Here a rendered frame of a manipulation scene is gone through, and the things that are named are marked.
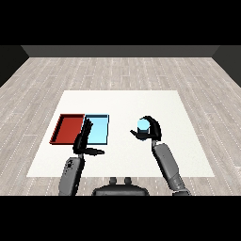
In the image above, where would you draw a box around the red shallow open box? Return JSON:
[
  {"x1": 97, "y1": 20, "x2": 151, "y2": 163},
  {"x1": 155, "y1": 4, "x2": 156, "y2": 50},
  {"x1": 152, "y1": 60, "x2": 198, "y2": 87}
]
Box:
[{"x1": 49, "y1": 113, "x2": 86, "y2": 146}]

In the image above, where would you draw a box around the dark grey robot body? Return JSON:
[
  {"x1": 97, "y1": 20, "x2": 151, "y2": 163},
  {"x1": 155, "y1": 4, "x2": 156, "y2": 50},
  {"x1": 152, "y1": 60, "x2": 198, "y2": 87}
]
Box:
[{"x1": 91, "y1": 177, "x2": 151, "y2": 197}]

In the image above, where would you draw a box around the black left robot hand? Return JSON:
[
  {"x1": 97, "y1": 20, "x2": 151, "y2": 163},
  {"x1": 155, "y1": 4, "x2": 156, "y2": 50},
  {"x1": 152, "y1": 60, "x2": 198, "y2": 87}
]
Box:
[{"x1": 72, "y1": 118, "x2": 105, "y2": 156}]

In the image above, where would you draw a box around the small blue can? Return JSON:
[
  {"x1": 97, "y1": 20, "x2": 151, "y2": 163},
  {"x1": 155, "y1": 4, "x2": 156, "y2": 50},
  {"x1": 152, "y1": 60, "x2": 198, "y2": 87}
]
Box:
[{"x1": 137, "y1": 118, "x2": 151, "y2": 141}]

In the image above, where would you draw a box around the light blue shallow open box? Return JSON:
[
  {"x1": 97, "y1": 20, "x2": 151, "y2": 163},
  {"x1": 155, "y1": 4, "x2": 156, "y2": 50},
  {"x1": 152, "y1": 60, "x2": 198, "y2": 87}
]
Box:
[{"x1": 82, "y1": 114, "x2": 110, "y2": 146}]

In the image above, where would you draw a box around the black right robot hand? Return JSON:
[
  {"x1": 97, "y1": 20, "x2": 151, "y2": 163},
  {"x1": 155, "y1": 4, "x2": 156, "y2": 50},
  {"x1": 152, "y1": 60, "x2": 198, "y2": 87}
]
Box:
[{"x1": 129, "y1": 115, "x2": 163, "y2": 142}]

